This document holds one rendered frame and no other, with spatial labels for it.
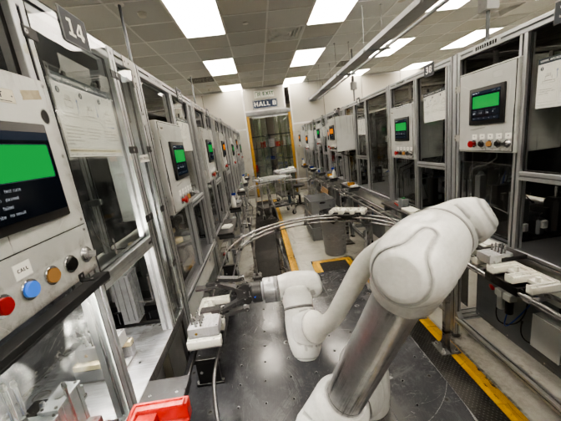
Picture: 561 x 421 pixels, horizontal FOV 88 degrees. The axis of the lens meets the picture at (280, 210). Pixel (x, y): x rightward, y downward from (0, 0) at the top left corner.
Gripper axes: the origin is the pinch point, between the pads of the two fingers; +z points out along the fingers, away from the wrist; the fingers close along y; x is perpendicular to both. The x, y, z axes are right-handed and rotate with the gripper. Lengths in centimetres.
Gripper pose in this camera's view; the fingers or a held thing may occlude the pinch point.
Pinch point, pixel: (205, 299)
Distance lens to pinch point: 110.9
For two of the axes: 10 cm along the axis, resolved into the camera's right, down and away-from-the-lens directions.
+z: -9.9, 1.4, -0.4
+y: -1.2, -9.7, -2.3
